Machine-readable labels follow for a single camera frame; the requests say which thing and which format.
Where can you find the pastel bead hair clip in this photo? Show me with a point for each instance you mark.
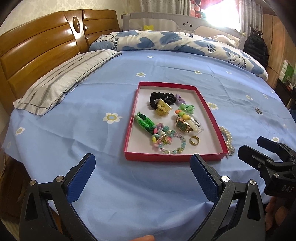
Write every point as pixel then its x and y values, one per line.
pixel 179 113

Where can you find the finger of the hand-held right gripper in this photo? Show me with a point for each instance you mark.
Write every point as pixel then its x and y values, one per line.
pixel 266 142
pixel 251 156

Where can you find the person's right hand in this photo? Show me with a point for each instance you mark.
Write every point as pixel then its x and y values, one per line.
pixel 275 213

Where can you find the clear hair comb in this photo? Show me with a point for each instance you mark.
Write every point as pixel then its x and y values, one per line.
pixel 197 127

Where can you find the grey striped pillow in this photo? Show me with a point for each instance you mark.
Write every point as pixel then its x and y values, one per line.
pixel 57 78

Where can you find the black scrunchie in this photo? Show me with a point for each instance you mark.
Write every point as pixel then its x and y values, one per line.
pixel 153 98

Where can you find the red shallow box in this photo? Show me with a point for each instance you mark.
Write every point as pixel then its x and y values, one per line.
pixel 139 144

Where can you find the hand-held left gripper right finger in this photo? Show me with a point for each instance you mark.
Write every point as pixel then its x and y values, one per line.
pixel 203 180

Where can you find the yellow bow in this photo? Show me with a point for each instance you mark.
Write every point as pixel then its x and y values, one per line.
pixel 148 26

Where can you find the stack of red boxes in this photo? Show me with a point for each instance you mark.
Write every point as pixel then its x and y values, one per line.
pixel 198 9

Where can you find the grey bed guard rail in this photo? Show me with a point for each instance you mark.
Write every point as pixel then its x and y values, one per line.
pixel 175 23

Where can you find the blue heart print quilt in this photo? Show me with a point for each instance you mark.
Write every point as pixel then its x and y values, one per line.
pixel 161 41

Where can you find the gold square wristwatch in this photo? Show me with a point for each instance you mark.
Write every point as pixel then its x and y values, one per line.
pixel 182 125

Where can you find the wooden wardrobe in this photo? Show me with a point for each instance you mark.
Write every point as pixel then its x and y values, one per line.
pixel 275 34

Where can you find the grey patterned curtain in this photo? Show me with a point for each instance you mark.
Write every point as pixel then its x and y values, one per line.
pixel 251 16
pixel 181 7

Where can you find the person's left hand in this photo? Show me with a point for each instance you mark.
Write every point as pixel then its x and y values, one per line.
pixel 144 238

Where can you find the yellow hair claw clip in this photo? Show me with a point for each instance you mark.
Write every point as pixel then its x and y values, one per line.
pixel 163 107

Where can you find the blue floral bed sheet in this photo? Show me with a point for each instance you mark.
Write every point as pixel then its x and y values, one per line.
pixel 92 92

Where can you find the black padded jacket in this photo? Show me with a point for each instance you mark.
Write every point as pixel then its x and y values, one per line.
pixel 256 51

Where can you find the green braided hair band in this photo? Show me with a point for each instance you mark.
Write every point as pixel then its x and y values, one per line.
pixel 145 122

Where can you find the wooden headboard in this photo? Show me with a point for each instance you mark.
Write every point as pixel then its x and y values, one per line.
pixel 34 46

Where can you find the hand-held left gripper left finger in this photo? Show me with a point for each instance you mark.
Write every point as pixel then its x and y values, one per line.
pixel 83 178

